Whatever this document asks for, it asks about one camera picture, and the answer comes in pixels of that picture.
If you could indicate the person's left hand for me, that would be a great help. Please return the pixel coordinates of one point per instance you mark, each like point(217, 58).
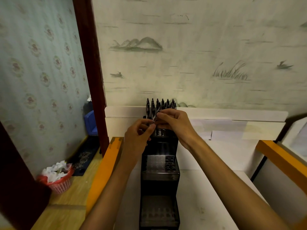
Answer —
point(134, 141)

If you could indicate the person's right hand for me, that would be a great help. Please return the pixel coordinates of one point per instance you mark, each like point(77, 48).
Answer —
point(176, 125)

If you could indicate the person's right thumb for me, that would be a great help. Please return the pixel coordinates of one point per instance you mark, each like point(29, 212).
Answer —
point(161, 125)

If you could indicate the person's left thumb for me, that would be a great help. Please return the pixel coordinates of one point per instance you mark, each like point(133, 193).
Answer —
point(148, 132)

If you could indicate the black pen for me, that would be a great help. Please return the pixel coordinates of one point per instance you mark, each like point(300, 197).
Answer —
point(156, 115)

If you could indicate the person's right forearm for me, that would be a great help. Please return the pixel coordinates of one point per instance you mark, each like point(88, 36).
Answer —
point(235, 186)

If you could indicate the person's left forearm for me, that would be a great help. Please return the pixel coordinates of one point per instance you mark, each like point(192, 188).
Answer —
point(110, 191)

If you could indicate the row of black pens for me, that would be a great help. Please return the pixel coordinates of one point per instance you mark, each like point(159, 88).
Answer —
point(160, 105)

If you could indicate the black tiered pen display stand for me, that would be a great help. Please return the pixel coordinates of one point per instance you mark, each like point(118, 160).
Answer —
point(160, 170)

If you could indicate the white cardboard partition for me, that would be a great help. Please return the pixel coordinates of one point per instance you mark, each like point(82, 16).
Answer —
point(215, 138)

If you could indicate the blue plastic stool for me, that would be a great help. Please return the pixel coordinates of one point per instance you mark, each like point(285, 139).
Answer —
point(91, 122)

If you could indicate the dark patterned floor mat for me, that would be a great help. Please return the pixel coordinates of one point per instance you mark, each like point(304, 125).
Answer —
point(85, 156)

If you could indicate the pink waste basket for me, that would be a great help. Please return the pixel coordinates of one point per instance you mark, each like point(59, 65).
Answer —
point(61, 182)

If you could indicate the crumpled white paper waste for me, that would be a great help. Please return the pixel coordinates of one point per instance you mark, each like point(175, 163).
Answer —
point(55, 171)

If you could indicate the dark red wooden door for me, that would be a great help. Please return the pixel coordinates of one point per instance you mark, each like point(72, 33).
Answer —
point(19, 186)

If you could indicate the yellow table edge rail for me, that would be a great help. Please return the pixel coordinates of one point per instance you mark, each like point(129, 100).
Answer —
point(281, 160)
point(103, 172)

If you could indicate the dark red door frame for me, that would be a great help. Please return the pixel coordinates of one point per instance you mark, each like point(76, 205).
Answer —
point(92, 74)

